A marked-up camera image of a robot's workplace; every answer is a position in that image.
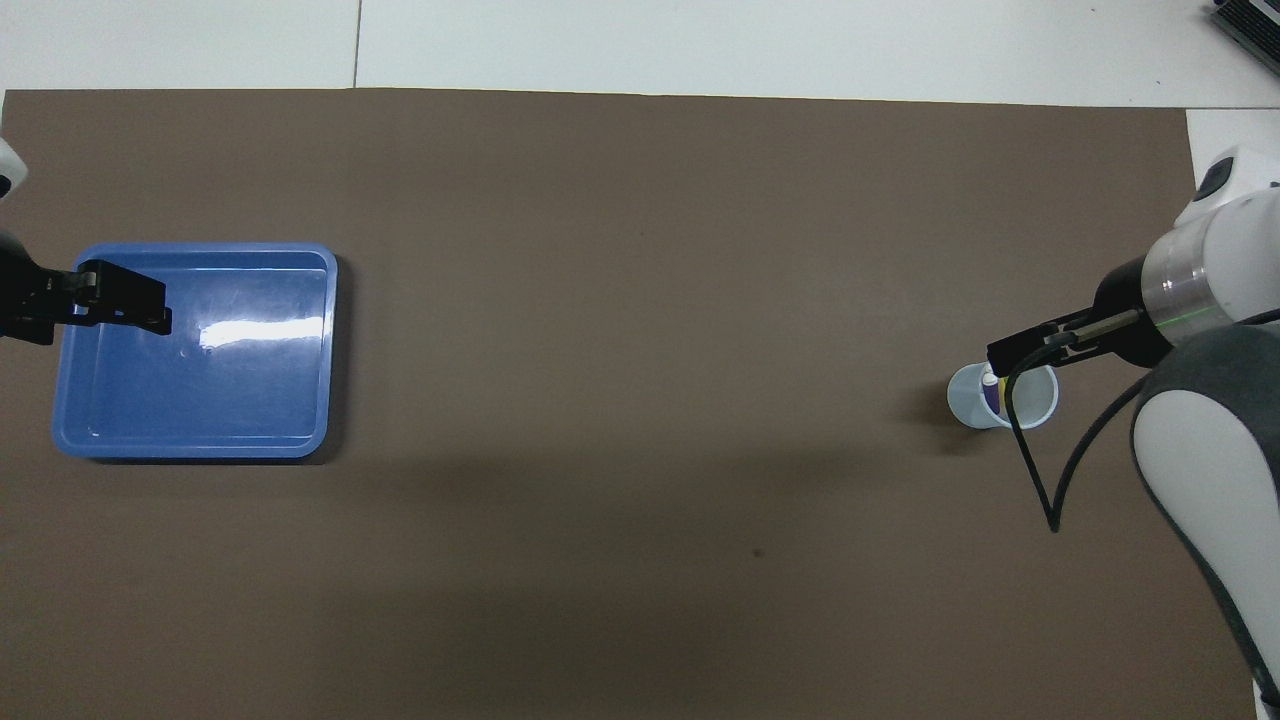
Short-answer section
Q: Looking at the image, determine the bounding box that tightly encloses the brown table mat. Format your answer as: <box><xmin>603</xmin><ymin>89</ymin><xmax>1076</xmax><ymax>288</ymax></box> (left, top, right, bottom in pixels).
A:
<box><xmin>0</xmin><ymin>88</ymin><xmax>1257</xmax><ymax>720</ymax></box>

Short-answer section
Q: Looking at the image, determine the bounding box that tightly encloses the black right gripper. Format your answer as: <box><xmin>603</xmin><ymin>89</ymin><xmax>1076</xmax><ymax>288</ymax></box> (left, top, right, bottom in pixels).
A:
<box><xmin>988</xmin><ymin>257</ymin><xmax>1176</xmax><ymax>379</ymax></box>

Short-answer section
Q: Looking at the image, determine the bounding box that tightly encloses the pale blue mesh cup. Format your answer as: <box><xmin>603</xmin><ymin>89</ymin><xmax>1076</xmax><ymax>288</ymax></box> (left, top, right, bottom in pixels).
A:
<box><xmin>947</xmin><ymin>362</ymin><xmax>1059</xmax><ymax>431</ymax></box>

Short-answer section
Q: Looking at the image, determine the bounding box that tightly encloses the blue plastic tray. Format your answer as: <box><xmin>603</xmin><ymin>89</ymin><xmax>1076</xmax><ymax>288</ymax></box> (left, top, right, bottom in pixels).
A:
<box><xmin>52</xmin><ymin>242</ymin><xmax>339</xmax><ymax>461</ymax></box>

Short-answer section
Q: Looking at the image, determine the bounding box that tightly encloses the dark striped device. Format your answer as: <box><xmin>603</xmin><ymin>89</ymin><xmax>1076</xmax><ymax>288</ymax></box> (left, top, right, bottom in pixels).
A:
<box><xmin>1208</xmin><ymin>0</ymin><xmax>1280</xmax><ymax>53</ymax></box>

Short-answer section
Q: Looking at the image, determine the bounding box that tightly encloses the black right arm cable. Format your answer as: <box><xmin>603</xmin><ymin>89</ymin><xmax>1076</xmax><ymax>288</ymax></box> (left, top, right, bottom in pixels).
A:
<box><xmin>1004</xmin><ymin>310</ymin><xmax>1149</xmax><ymax>534</ymax></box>

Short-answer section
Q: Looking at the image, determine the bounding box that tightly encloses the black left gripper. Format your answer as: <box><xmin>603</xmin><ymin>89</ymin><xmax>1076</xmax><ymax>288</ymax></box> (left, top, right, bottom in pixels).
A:
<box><xmin>0</xmin><ymin>230</ymin><xmax>173</xmax><ymax>346</ymax></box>

